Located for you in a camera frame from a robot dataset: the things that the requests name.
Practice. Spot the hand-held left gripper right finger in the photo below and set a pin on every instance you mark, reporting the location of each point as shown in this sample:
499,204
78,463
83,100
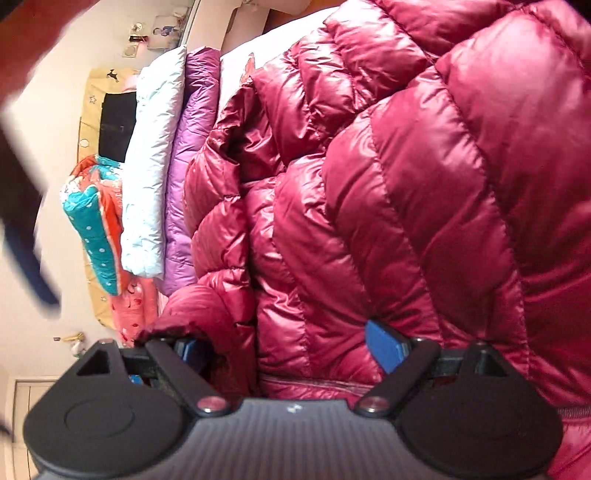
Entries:
383,346

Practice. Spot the teal and orange quilt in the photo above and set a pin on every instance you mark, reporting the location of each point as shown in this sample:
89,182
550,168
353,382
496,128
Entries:
94,221

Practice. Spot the light blue down jacket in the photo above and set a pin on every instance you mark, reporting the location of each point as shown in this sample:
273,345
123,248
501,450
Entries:
147,161

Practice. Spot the wall socket with charger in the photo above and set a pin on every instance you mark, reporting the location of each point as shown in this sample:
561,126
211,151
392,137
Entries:
136,32

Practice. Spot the white door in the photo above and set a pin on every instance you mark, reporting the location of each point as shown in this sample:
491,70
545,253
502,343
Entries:
32,397

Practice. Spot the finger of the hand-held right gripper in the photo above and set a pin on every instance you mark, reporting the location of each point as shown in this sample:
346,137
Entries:
39,281

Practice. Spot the photo frame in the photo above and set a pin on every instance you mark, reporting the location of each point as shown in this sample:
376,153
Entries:
166,31

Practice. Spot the black cloth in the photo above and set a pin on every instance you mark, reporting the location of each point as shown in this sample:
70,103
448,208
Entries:
117,124

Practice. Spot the red down jacket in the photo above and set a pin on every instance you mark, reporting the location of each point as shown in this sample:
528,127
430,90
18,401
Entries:
392,184

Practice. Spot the pink heart print blanket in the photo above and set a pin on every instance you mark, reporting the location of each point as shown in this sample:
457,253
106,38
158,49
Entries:
240,50

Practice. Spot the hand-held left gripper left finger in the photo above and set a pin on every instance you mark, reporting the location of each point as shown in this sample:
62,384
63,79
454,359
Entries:
189,353

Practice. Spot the purple down jacket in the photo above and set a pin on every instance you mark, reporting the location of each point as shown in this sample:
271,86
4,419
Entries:
194,138

